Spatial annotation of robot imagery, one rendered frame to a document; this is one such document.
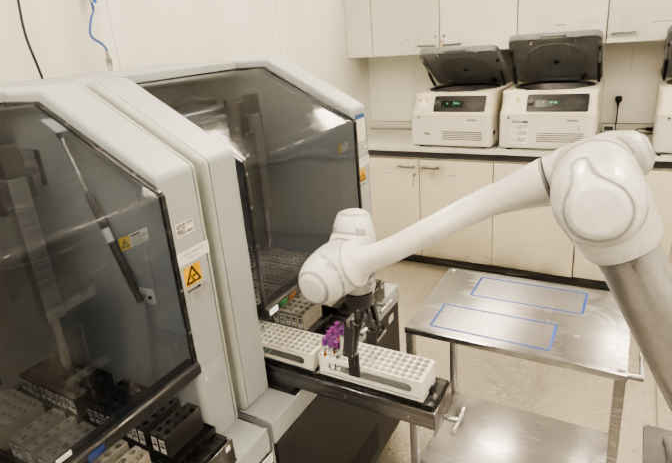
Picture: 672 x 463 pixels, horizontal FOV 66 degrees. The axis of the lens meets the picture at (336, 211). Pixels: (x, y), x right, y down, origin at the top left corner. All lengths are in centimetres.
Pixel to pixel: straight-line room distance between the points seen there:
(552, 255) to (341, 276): 267
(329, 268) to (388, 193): 278
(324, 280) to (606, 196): 54
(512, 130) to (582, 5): 82
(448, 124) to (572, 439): 212
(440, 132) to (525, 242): 92
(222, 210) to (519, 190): 67
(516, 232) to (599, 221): 278
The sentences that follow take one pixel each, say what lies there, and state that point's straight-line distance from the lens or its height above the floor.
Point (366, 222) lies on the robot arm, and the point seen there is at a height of 126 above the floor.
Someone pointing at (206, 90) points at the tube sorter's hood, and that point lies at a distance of 163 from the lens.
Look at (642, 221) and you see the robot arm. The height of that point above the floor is 139.
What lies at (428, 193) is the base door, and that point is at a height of 57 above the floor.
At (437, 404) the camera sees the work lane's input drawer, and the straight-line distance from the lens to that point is 138.
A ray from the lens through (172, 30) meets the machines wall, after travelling 272.
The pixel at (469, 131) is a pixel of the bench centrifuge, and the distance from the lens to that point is 351.
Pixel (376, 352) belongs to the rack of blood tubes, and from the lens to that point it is 143.
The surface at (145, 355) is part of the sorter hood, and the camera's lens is 117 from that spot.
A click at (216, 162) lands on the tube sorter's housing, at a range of 125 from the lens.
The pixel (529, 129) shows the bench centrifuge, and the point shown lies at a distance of 344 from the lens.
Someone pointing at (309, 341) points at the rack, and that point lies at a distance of 152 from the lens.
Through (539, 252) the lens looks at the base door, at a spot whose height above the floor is 23.
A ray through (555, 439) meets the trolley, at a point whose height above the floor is 28.
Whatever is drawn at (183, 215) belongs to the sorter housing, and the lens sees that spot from 118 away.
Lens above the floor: 168
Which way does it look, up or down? 19 degrees down
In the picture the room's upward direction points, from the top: 5 degrees counter-clockwise
